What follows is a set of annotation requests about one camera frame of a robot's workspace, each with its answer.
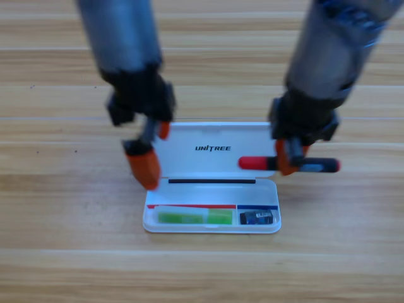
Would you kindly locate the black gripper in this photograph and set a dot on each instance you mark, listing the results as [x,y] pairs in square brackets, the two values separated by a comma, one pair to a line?
[142,94]
[303,120]

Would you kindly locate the red and black marker pen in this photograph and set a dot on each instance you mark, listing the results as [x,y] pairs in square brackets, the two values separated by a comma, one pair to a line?
[252,162]

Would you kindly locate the white Unitree pencil case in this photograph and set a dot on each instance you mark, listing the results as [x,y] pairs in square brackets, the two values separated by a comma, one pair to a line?
[208,192]

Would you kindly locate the black eraser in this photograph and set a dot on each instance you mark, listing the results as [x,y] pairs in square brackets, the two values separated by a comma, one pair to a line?
[255,217]

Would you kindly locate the green highlighter pen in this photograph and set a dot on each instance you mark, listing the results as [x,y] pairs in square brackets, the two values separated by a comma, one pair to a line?
[217,217]

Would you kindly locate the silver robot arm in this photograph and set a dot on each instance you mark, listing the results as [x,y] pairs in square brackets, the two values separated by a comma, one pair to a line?
[123,34]
[334,44]

